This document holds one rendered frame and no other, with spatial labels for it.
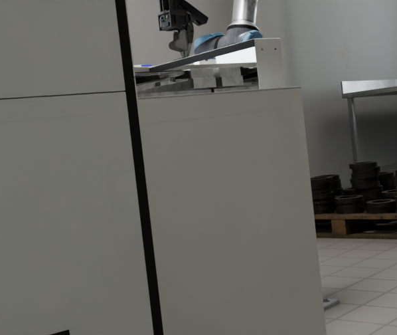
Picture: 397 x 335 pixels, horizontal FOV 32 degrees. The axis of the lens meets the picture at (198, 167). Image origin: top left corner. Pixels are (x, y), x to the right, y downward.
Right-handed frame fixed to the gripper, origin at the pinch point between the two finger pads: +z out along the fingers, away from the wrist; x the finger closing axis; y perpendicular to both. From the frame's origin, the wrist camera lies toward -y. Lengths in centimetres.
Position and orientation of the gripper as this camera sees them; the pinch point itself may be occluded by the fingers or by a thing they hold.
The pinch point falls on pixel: (186, 56)
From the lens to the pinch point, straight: 223.3
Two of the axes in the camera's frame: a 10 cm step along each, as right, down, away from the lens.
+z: 1.1, 9.9, 0.5
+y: -8.1, 1.2, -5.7
